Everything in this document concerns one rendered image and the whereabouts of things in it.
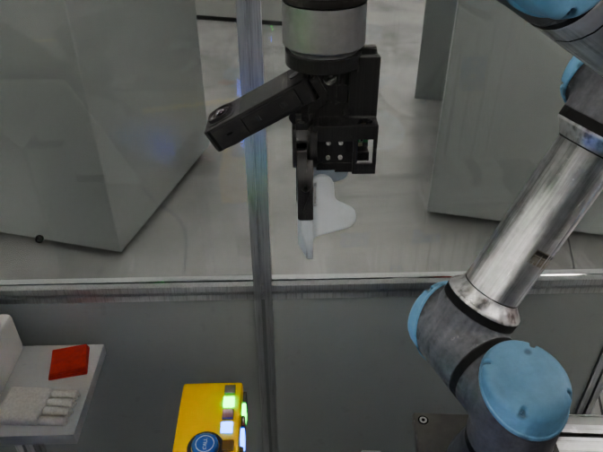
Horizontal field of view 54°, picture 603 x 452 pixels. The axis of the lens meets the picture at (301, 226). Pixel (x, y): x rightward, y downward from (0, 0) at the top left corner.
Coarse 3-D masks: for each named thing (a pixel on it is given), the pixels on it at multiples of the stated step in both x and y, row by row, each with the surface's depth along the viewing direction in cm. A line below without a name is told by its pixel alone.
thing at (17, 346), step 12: (0, 324) 124; (12, 324) 127; (0, 336) 122; (12, 336) 127; (0, 348) 122; (12, 348) 127; (0, 360) 122; (12, 360) 127; (0, 372) 122; (0, 384) 121
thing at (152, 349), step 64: (64, 320) 135; (128, 320) 135; (192, 320) 136; (320, 320) 137; (384, 320) 138; (576, 320) 139; (128, 384) 148; (256, 384) 149; (320, 384) 150; (384, 384) 151; (576, 384) 153; (0, 448) 162; (64, 448) 163; (128, 448) 163; (256, 448) 165; (320, 448) 166; (384, 448) 167
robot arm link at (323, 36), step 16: (288, 16) 50; (304, 16) 49; (320, 16) 49; (336, 16) 49; (352, 16) 49; (288, 32) 51; (304, 32) 50; (320, 32) 49; (336, 32) 49; (352, 32) 50; (304, 48) 51; (320, 48) 50; (336, 48) 50; (352, 48) 51
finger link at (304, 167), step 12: (300, 144) 57; (300, 156) 55; (300, 168) 56; (312, 168) 56; (300, 180) 56; (312, 180) 57; (300, 192) 56; (312, 192) 57; (300, 204) 57; (312, 204) 58; (300, 216) 58; (312, 216) 58
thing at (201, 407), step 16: (192, 384) 98; (208, 384) 98; (224, 384) 98; (240, 384) 98; (192, 400) 96; (208, 400) 96; (240, 400) 96; (192, 416) 93; (208, 416) 93; (240, 416) 94; (176, 432) 91; (192, 432) 91; (208, 432) 90; (176, 448) 88
